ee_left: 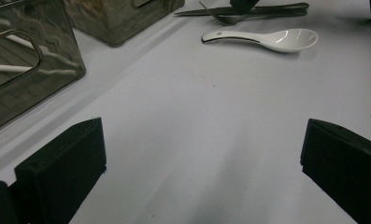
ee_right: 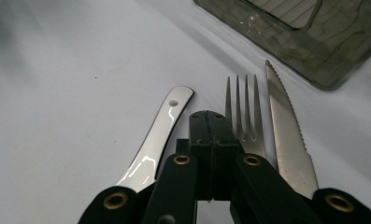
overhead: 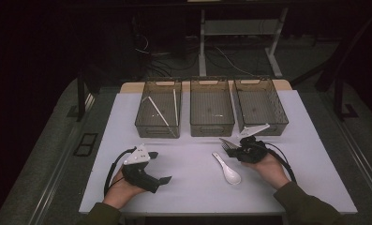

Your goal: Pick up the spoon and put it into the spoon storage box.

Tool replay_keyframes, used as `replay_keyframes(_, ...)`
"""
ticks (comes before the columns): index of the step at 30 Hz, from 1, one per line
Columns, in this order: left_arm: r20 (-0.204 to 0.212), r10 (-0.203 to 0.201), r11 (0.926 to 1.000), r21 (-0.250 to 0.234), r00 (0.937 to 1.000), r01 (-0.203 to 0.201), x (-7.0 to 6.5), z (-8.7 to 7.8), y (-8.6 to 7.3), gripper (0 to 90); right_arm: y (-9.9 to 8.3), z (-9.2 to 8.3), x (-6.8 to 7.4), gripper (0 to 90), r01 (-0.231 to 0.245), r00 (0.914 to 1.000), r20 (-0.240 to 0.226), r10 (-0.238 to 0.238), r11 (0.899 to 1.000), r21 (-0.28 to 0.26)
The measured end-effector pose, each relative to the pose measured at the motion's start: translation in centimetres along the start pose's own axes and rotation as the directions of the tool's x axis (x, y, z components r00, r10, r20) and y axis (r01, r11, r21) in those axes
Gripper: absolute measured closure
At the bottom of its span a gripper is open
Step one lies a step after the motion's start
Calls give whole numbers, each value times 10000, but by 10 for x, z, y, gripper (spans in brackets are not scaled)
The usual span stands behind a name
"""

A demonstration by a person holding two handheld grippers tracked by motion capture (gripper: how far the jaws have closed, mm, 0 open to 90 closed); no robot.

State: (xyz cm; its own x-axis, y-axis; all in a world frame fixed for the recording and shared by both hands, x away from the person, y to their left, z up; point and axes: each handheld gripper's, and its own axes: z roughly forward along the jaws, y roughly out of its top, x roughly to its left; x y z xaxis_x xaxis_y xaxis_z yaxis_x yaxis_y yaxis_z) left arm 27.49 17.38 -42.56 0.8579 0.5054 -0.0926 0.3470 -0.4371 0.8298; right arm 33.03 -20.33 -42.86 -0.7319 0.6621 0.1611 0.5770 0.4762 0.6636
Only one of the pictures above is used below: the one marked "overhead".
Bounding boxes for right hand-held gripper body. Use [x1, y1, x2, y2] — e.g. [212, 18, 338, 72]
[236, 123, 271, 164]

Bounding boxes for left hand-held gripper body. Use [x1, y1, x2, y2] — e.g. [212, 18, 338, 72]
[121, 143, 160, 194]

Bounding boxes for steel fork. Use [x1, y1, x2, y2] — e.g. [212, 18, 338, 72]
[221, 142, 238, 155]

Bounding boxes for steel table knife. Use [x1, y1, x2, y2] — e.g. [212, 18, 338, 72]
[219, 137, 238, 147]

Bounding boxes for tinted plastic bin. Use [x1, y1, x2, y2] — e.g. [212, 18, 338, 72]
[189, 77, 236, 138]
[233, 76, 290, 137]
[134, 78, 183, 140]

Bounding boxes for white ceramic spoon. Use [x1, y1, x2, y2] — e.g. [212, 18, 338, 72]
[211, 152, 243, 186]

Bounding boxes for white chopstick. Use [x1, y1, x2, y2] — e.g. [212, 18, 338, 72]
[172, 88, 179, 127]
[141, 95, 177, 139]

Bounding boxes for person's left hand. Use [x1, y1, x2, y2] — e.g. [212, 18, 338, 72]
[102, 167, 148, 210]

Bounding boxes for person's right hand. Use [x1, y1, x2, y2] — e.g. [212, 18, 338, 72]
[241, 153, 291, 191]

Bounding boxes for dark metal stand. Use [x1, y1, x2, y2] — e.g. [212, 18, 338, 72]
[334, 76, 360, 121]

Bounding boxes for white metal stand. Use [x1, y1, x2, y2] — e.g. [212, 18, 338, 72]
[198, 7, 290, 79]

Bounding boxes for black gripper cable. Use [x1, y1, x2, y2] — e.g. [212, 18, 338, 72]
[103, 147, 136, 198]
[264, 142, 297, 184]

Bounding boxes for metal floor rail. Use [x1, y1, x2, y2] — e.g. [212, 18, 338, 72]
[27, 93, 96, 225]
[327, 93, 372, 201]

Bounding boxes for black floor cables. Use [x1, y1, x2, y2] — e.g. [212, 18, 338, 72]
[133, 34, 201, 79]

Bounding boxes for white floor cable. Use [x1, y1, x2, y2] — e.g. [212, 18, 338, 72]
[216, 46, 257, 78]

